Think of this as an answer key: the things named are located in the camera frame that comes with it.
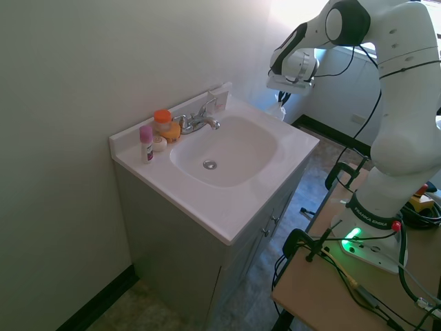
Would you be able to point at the metal cabinet knob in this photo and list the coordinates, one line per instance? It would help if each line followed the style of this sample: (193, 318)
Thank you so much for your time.
(266, 232)
(274, 219)

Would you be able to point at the white wall outlet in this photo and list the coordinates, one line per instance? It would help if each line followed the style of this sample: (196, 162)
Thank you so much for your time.
(358, 119)

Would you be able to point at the small white round jar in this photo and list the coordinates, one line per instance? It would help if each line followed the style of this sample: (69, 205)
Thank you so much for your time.
(160, 144)

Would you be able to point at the grey vanity cabinet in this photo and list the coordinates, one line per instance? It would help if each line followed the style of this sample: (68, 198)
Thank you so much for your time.
(179, 255)

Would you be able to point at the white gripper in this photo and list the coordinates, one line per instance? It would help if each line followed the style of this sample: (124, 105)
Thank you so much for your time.
(296, 87)

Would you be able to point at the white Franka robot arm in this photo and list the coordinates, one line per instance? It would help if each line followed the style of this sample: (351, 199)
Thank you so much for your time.
(399, 138)

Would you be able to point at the yellow emergency stop box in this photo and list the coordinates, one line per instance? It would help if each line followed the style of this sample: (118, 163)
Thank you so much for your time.
(424, 201)

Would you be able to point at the chrome sink drain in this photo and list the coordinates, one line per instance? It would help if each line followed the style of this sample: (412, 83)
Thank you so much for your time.
(210, 164)

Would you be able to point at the black C-clamp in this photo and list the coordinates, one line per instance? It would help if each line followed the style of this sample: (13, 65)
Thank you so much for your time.
(332, 174)
(293, 241)

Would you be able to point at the white sink vanity top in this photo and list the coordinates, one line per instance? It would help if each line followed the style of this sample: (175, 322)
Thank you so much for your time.
(193, 193)

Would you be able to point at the white tissue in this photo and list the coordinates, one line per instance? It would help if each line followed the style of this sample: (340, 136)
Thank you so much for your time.
(277, 111)

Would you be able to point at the light wooden table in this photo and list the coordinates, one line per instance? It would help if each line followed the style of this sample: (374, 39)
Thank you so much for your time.
(317, 286)

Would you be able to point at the orange cream jar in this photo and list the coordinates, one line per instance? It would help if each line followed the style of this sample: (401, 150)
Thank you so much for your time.
(172, 133)

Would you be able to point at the clear jar with orange lid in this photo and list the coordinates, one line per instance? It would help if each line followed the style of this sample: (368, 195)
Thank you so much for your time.
(162, 119)

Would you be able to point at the black baseboard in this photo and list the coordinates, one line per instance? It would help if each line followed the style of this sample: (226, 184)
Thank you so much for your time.
(100, 296)
(330, 132)

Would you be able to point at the white cardboard box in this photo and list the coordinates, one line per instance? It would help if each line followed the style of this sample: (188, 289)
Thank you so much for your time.
(218, 96)

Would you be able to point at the white deodorant with pink cap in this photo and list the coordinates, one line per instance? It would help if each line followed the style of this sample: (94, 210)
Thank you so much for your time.
(146, 145)

